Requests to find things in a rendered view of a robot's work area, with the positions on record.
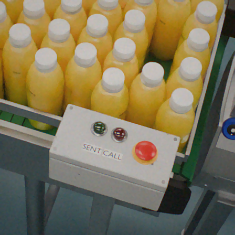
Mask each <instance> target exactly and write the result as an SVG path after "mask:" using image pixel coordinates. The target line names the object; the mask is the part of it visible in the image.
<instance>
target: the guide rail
mask: <svg viewBox="0 0 235 235"><path fill-rule="evenodd" d="M0 110H3V111H7V112H9V113H13V114H16V115H20V116H23V117H25V118H28V119H32V120H35V121H38V122H41V123H45V124H48V125H51V126H56V127H59V125H60V123H61V120H62V117H60V116H56V115H53V114H50V113H47V112H44V111H40V110H37V109H34V108H29V107H26V106H23V105H20V104H17V103H14V102H10V101H7V100H4V99H0ZM184 158H185V154H182V153H178V152H177V153H176V156H175V160H174V163H177V164H182V162H183V160H184Z"/></svg>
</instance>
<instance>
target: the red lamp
mask: <svg viewBox="0 0 235 235"><path fill-rule="evenodd" d="M113 137H114V138H115V139H116V140H123V139H124V138H125V137H126V131H125V129H124V128H122V127H117V128H115V129H114V131H113Z"/></svg>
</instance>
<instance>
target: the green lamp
mask: <svg viewBox="0 0 235 235"><path fill-rule="evenodd" d="M92 128H93V131H94V132H95V133H97V134H102V133H104V132H105V130H106V126H105V124H104V123H103V122H100V121H98V122H95V123H94V125H93V127H92Z"/></svg>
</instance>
